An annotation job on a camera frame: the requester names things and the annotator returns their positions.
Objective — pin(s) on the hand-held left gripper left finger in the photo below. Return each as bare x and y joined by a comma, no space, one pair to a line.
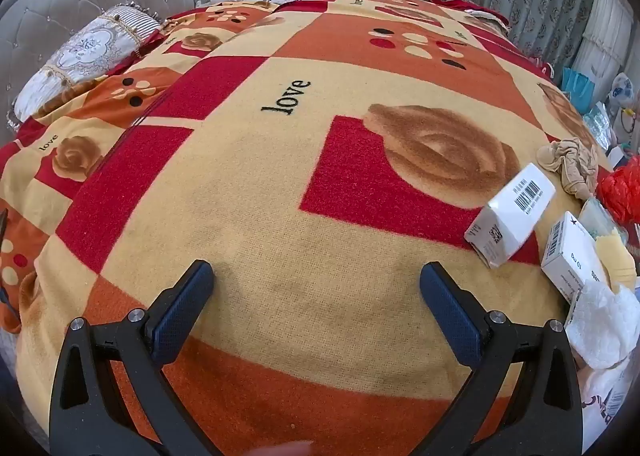
182,311

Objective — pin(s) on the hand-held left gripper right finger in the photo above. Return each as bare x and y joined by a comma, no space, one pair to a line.
450,316

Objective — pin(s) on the white cardboard box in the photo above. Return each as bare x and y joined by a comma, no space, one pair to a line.
510,216
570,256

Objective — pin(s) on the white tissue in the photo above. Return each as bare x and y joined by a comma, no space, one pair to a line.
605,326

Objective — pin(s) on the yellow white snack packet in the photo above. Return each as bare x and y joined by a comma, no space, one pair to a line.
620,258

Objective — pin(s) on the beige stocking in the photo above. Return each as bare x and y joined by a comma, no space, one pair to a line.
575,161

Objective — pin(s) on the red plastic bag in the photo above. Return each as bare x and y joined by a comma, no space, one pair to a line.
620,191

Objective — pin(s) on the red orange printed blanket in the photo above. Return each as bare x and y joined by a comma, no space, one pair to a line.
280,216

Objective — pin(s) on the white printed plastic bag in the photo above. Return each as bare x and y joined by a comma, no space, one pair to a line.
605,401

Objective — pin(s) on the silver foil bag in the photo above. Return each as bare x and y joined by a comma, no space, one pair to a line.
597,126

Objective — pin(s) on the teal gift bag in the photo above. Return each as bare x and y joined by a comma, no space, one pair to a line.
577,88

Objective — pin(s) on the embroidered striped pillow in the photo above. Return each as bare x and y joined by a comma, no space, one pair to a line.
85,51

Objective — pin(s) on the blue white plastic bag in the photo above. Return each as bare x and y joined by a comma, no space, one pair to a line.
625,91

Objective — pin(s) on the red cloth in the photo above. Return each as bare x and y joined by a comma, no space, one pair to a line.
470,8

